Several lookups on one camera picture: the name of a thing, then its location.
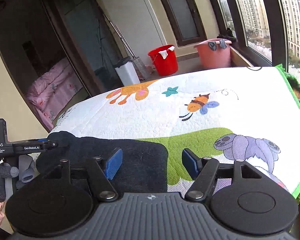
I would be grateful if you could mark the grey gloved left hand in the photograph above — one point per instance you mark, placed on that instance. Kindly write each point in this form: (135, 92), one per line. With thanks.
(10, 172)

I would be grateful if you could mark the pink floral bedding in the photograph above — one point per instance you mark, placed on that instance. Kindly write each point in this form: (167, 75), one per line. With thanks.
(52, 91)

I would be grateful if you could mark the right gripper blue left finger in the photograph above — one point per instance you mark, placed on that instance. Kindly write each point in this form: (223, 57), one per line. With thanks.
(100, 172)

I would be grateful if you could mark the red plastic bucket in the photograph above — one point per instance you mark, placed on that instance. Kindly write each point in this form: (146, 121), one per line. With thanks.
(165, 67)

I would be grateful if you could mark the mop with metal handle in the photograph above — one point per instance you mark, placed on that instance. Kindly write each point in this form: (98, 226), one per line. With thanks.
(135, 59)

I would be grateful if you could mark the dark framed frosted window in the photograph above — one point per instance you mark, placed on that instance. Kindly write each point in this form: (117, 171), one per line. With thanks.
(185, 21)

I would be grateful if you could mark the grey cloths on tub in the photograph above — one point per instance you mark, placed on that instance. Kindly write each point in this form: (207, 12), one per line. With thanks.
(213, 45)

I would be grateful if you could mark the black fleece garment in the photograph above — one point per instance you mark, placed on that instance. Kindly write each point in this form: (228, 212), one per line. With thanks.
(143, 169)

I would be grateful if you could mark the cartoon printed play mat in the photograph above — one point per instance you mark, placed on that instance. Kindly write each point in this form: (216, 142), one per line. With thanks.
(226, 113)

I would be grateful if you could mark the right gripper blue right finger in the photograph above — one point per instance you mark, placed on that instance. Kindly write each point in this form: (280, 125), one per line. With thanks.
(203, 172)

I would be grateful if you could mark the white cloth on bucket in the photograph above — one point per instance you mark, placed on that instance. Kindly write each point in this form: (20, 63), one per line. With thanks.
(164, 52)

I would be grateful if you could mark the white bin with black lid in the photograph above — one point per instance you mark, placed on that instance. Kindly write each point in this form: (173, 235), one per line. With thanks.
(126, 72)

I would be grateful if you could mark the pink plastic tub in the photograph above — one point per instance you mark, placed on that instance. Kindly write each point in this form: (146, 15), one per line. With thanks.
(213, 59)

